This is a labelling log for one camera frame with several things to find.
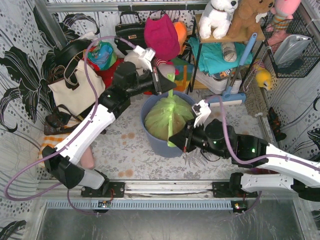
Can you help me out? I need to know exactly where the green plastic trash bag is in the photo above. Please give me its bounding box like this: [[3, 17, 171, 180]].
[[144, 73, 195, 148]]

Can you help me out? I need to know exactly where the black curved hat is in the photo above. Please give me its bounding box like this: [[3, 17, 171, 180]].
[[54, 39, 92, 67]]

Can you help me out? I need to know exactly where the grey dust mop head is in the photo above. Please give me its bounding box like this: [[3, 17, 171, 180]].
[[242, 78, 264, 117]]

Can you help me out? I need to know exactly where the pink plush pig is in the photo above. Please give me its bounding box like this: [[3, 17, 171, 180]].
[[153, 58, 180, 78]]

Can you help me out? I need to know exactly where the blue plastic trash bin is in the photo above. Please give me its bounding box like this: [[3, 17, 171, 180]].
[[140, 91, 195, 158]]

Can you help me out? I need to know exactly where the yellow plush duck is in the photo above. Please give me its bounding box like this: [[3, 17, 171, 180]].
[[252, 61, 272, 91]]

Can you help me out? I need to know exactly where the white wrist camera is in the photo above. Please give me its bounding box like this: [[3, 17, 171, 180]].
[[133, 45, 156, 72], [191, 100, 211, 128]]

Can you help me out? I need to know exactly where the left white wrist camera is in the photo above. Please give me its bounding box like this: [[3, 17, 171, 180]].
[[133, 45, 156, 72]]

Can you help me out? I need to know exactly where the teal folded cloth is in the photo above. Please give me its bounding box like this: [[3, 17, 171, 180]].
[[197, 42, 246, 75]]

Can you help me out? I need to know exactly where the cream canvas tote bag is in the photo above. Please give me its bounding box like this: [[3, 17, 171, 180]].
[[47, 60, 96, 116]]

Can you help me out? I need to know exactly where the colourful sock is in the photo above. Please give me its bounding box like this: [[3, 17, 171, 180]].
[[250, 167, 273, 175]]

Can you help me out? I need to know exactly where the silver foil pouch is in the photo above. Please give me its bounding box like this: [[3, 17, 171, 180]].
[[273, 34, 312, 65]]

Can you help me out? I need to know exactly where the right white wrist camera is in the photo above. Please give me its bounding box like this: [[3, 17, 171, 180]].
[[191, 100, 211, 128]]

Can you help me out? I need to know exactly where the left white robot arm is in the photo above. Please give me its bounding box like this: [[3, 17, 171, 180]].
[[42, 61, 177, 191]]

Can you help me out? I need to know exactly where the pink glasses case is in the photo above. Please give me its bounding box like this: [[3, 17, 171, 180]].
[[80, 146, 95, 169]]

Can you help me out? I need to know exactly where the black orange patterned cloth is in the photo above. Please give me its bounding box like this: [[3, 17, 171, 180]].
[[267, 107, 287, 142]]

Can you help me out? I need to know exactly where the brown leather bag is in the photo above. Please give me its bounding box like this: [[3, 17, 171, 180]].
[[44, 104, 82, 136]]

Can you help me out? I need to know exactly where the brown plush bear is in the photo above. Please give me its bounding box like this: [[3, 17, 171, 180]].
[[227, 0, 275, 38]]

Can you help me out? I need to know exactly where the rainbow striped bag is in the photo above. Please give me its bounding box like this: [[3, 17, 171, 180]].
[[172, 57, 194, 92]]

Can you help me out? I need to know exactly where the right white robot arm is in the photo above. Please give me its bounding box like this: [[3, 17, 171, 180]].
[[169, 119, 320, 202]]

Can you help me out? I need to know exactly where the white plush dog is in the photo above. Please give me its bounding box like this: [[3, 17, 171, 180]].
[[199, 0, 239, 40]]

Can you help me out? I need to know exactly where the colourful scarf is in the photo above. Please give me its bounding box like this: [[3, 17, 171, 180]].
[[87, 41, 117, 72]]

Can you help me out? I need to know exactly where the white plush lamb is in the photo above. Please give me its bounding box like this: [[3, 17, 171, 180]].
[[124, 50, 145, 76]]

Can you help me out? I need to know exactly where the orange plush toy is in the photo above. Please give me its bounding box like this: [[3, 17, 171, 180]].
[[173, 21, 187, 52]]

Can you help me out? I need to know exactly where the black wire basket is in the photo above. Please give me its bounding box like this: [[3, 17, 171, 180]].
[[261, 12, 320, 79]]

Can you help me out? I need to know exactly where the red folded cloth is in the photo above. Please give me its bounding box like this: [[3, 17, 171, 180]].
[[96, 58, 124, 88]]

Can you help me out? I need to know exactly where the blue handled mop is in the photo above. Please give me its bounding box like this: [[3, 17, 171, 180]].
[[206, 32, 258, 107]]

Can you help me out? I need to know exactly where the pink plush toy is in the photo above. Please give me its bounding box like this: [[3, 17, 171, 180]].
[[265, 0, 301, 32]]

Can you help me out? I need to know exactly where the metal base rail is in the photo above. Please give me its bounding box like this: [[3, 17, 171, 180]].
[[46, 180, 258, 213]]

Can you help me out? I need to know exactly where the magenta hanging cloth bag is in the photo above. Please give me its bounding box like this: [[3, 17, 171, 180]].
[[144, 13, 180, 61]]

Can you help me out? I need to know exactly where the orange checked towel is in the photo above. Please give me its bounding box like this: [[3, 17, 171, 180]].
[[38, 133, 70, 160]]

